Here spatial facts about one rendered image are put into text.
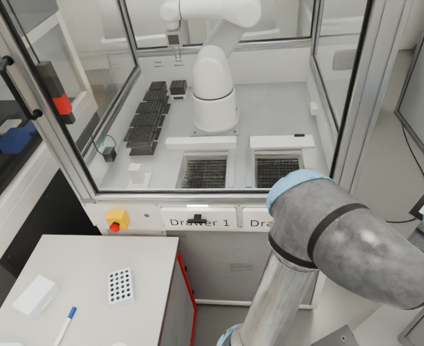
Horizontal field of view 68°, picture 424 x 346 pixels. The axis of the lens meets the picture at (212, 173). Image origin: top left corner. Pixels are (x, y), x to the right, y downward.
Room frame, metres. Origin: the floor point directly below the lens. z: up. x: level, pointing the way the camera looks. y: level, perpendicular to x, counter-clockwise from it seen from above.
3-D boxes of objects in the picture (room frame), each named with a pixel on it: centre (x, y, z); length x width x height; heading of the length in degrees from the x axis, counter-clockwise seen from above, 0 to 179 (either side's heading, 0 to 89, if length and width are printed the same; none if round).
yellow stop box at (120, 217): (0.82, 0.40, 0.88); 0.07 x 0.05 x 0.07; 79
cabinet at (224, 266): (1.23, -0.07, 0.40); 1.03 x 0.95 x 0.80; 79
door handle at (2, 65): (0.84, 0.50, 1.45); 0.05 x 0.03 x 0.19; 169
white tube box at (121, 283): (0.58, 0.39, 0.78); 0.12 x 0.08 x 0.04; 10
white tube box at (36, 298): (0.59, 0.70, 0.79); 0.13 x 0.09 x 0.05; 149
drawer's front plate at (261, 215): (0.71, -0.24, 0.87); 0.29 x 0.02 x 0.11; 79
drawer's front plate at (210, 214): (0.77, 0.07, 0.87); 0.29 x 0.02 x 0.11; 79
